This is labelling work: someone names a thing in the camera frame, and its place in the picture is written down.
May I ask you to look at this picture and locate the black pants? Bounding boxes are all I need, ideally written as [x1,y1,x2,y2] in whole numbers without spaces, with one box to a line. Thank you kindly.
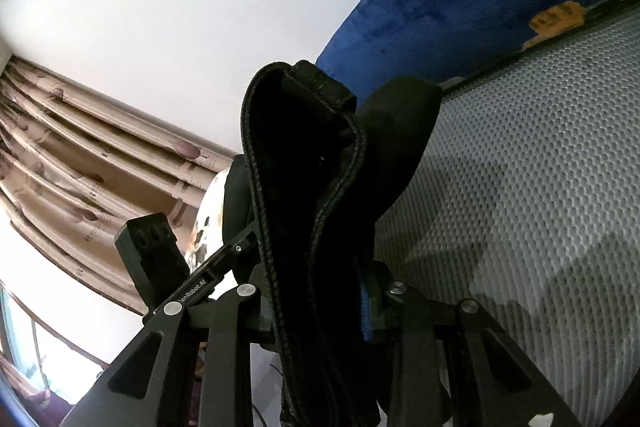
[222,59,446,427]

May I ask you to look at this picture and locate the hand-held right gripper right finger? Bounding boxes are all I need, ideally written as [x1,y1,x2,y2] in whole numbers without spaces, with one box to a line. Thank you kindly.
[356,256,582,427]

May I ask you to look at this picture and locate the beige patterned curtain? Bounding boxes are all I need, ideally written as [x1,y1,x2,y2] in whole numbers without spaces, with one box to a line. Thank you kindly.
[0,57,242,315]

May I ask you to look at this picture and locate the window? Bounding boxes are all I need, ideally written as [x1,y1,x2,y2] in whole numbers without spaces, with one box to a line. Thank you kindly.
[0,279,108,408]

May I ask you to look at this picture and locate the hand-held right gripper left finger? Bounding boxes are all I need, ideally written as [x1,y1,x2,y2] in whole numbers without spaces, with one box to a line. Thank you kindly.
[64,266,275,427]

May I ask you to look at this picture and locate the white spotted cloth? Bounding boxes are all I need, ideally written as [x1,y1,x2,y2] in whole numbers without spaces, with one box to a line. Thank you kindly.
[184,169,232,269]

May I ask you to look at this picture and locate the grey mesh bed mat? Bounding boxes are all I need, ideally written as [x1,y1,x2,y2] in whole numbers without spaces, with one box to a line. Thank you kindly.
[372,12,640,427]

